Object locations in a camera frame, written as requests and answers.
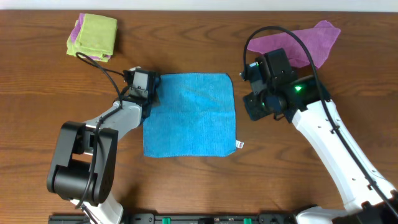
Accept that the blue microfiber cloth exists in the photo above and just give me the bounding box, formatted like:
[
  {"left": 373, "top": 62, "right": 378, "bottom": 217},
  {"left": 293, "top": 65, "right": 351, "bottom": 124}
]
[{"left": 143, "top": 73, "right": 244, "bottom": 158}]

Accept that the purple microfiber cloth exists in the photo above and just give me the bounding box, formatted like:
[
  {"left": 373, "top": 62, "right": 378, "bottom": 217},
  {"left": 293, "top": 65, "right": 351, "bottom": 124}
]
[{"left": 248, "top": 20, "right": 341, "bottom": 68}]

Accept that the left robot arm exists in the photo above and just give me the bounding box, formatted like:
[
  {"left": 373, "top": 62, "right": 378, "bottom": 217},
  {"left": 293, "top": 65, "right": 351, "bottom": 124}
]
[{"left": 47, "top": 67, "right": 160, "bottom": 223}]

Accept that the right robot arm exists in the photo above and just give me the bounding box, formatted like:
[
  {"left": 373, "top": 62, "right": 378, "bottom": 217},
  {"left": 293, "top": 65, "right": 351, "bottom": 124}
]
[{"left": 241, "top": 49, "right": 397, "bottom": 223}]

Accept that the folded green cloth top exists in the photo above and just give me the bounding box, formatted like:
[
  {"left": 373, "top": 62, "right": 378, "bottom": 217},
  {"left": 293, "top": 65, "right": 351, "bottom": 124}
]
[{"left": 74, "top": 14, "right": 118, "bottom": 58}]

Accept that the folded green cloth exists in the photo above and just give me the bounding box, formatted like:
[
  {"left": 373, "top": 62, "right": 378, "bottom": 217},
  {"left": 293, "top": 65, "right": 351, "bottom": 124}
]
[
  {"left": 67, "top": 20, "right": 111, "bottom": 62},
  {"left": 74, "top": 14, "right": 118, "bottom": 58}
]

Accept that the folded green cloth bottom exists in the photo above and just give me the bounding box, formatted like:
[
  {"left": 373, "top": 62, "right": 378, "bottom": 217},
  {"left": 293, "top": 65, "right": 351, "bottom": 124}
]
[{"left": 67, "top": 20, "right": 111, "bottom": 62}]

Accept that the folded purple cloth in stack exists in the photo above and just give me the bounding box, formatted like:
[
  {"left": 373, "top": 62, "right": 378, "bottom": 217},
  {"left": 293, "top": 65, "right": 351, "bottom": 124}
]
[{"left": 67, "top": 13, "right": 111, "bottom": 62}]

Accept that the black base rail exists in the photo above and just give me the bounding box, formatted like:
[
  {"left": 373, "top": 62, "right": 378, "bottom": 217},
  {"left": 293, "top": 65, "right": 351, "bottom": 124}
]
[{"left": 47, "top": 213, "right": 298, "bottom": 224}]

